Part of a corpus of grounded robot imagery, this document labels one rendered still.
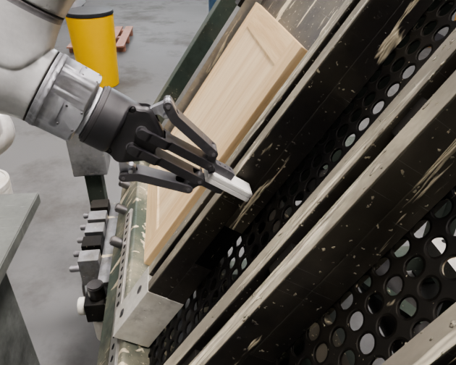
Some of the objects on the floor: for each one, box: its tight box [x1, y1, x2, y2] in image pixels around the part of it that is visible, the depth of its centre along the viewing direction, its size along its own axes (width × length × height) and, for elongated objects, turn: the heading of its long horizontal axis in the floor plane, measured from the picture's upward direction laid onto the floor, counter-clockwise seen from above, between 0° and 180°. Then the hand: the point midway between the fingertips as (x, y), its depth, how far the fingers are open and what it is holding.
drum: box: [65, 6, 119, 88], centre depth 439 cm, size 46×46×74 cm
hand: (227, 182), depth 60 cm, fingers closed
